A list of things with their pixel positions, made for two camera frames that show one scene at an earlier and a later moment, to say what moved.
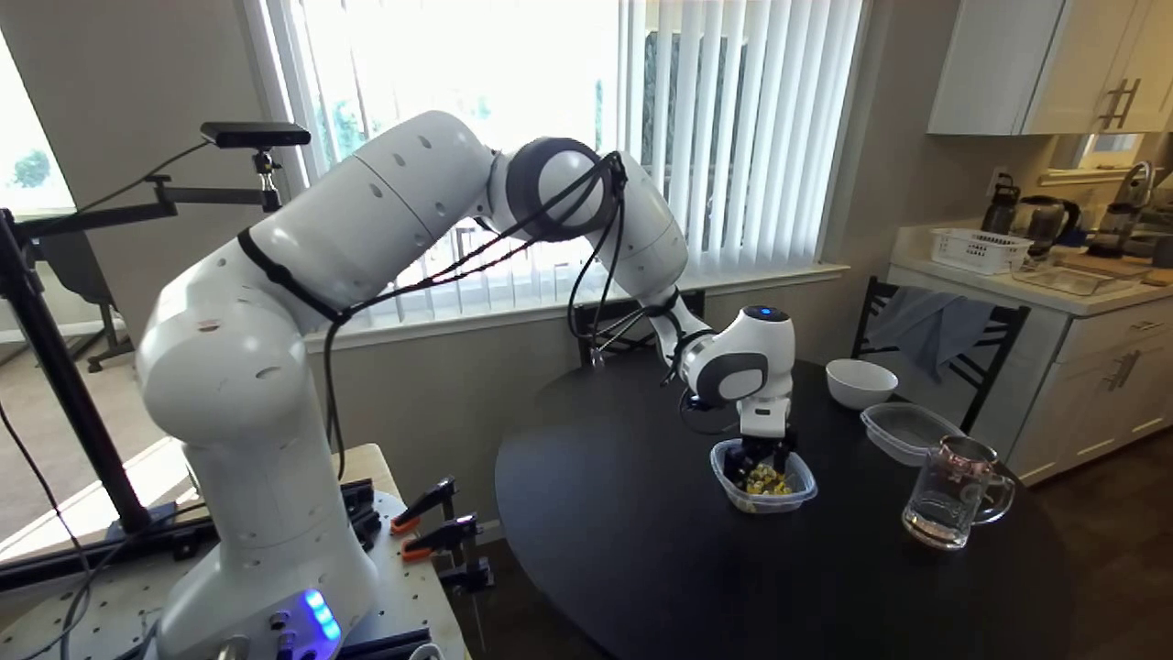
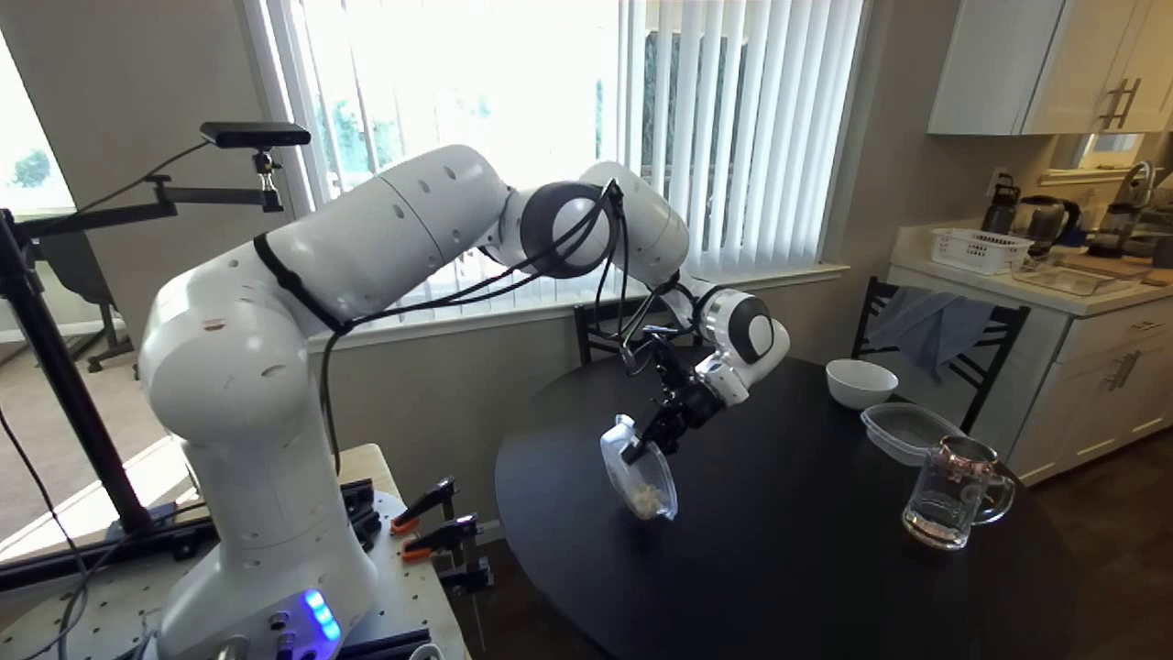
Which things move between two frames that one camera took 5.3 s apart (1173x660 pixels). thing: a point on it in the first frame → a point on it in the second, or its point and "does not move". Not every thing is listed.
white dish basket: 980,251 does not move
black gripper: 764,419 → 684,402
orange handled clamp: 422,502 does not move
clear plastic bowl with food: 770,487 → 641,487
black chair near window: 612,329 does not move
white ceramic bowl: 859,381 does not move
